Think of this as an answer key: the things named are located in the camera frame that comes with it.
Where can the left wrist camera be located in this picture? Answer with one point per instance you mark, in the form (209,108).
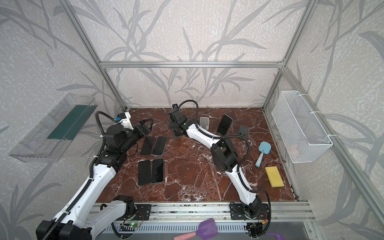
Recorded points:
(124,120)

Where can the back right blue phone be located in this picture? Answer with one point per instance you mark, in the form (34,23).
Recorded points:
(224,125)

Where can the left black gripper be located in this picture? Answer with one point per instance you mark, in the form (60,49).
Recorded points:
(141,127)

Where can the white folding phone stand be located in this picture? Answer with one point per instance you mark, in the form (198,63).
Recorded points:
(205,123)

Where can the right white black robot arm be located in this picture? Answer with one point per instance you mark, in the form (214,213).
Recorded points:
(225,157)

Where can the purple pink toy shovel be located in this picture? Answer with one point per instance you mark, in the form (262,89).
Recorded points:
(206,231)

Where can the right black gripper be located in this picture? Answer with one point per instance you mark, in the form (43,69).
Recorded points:
(177,126)

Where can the clear plastic wall shelf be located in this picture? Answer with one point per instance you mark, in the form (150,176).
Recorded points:
(48,141)

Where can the white wire mesh basket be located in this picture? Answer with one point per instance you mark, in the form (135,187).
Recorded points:
(304,137)

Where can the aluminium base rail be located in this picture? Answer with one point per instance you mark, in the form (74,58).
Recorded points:
(182,217)

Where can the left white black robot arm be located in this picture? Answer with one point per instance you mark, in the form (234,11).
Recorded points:
(72,222)

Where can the black phone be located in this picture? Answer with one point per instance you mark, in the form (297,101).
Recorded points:
(160,145)
(144,172)
(147,146)
(157,171)

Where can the yellow sponge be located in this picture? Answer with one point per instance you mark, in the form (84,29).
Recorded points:
(274,177)

